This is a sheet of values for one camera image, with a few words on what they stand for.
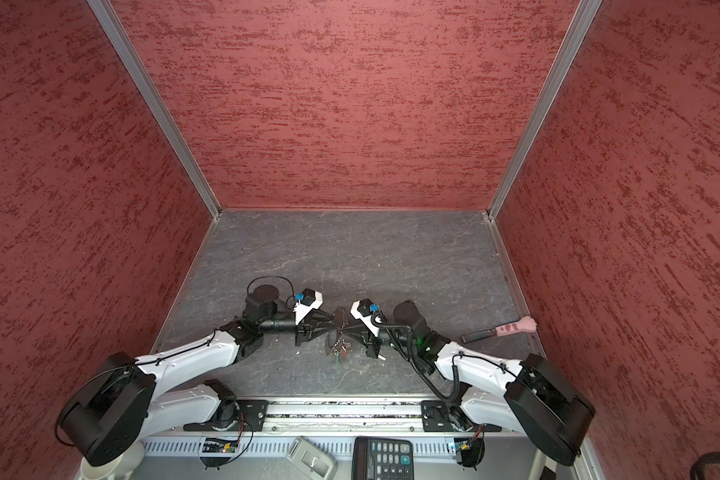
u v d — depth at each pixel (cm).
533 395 43
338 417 76
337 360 83
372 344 68
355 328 71
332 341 86
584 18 71
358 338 73
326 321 76
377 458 67
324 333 74
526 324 88
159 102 88
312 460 68
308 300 68
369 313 66
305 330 70
